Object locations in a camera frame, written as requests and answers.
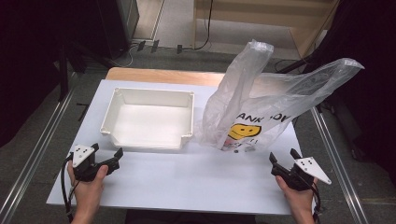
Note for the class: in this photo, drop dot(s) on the person's right hand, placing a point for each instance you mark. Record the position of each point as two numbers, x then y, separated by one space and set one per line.
300 200

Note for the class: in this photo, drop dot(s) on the person's dark clothing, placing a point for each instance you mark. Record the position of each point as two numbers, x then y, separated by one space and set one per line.
186 217

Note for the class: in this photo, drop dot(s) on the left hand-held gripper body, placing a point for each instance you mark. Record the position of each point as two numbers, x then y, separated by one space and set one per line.
84 166

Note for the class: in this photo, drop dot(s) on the black metal stand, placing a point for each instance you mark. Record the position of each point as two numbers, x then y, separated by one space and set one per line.
63 71

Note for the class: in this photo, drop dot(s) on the light wooden shelf unit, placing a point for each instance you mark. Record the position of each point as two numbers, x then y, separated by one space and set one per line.
264 18

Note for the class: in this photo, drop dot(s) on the clear plastic bag yellow face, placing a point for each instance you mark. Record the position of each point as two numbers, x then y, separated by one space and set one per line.
246 102

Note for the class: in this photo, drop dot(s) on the white plastic bin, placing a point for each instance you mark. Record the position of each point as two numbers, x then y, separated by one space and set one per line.
149 123

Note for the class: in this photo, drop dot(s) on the black tripod stand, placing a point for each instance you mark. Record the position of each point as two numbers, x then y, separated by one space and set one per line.
294 63

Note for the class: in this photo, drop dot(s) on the black curtain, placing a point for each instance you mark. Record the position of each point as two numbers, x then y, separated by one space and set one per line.
28 62
370 93

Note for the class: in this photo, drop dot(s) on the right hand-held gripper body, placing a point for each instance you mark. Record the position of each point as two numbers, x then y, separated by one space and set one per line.
303 172

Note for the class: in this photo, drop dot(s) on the black plug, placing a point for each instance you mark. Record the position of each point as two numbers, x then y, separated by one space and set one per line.
179 48
154 46
141 45

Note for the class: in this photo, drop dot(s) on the metal floor rail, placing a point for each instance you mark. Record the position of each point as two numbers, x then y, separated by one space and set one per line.
339 168
34 155

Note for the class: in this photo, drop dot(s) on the person's left hand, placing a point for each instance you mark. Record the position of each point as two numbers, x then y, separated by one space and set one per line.
88 193

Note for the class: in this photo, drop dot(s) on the dark cabinet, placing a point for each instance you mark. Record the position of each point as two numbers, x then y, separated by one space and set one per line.
115 25

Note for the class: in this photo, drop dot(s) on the white table cover sheet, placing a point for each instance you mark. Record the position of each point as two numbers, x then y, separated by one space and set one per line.
174 177

